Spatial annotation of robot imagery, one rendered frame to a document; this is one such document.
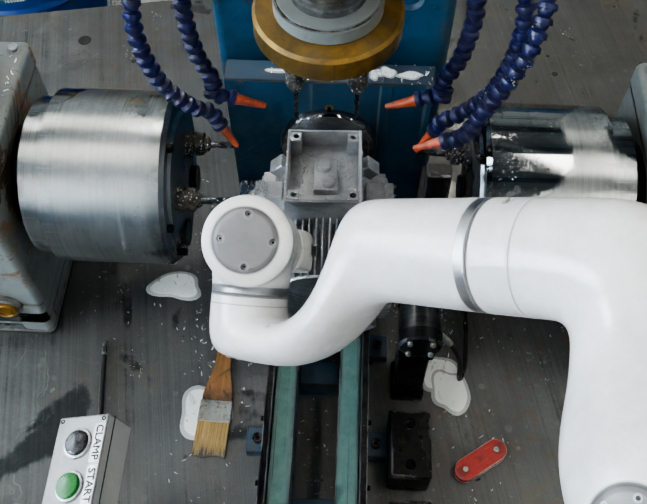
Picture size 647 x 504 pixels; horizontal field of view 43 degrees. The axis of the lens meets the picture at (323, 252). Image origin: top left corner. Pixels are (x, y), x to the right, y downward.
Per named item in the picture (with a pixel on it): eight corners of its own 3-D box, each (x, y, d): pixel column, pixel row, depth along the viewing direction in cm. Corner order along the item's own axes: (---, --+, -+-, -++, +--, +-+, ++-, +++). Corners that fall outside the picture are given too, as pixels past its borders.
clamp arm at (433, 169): (406, 269, 115) (426, 157, 94) (428, 270, 115) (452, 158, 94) (407, 291, 114) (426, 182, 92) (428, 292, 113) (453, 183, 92)
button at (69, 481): (66, 476, 94) (57, 472, 93) (88, 475, 93) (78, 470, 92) (60, 502, 93) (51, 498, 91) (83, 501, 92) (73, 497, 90)
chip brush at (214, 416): (213, 333, 132) (213, 331, 131) (244, 335, 131) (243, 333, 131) (191, 457, 121) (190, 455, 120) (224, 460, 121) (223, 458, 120)
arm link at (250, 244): (296, 296, 86) (303, 209, 86) (288, 300, 73) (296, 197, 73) (217, 289, 86) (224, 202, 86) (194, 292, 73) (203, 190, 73)
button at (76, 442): (75, 435, 97) (66, 430, 95) (96, 433, 96) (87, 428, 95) (70, 459, 95) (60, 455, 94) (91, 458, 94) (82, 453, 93)
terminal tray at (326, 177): (287, 161, 116) (285, 128, 110) (362, 163, 116) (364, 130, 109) (283, 232, 109) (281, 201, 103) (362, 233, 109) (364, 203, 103)
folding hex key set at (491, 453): (461, 487, 119) (463, 484, 117) (448, 469, 120) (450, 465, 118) (509, 456, 121) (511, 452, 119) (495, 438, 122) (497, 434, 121)
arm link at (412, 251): (512, 401, 66) (251, 353, 86) (526, 204, 66) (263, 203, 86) (452, 409, 59) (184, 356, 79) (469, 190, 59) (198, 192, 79)
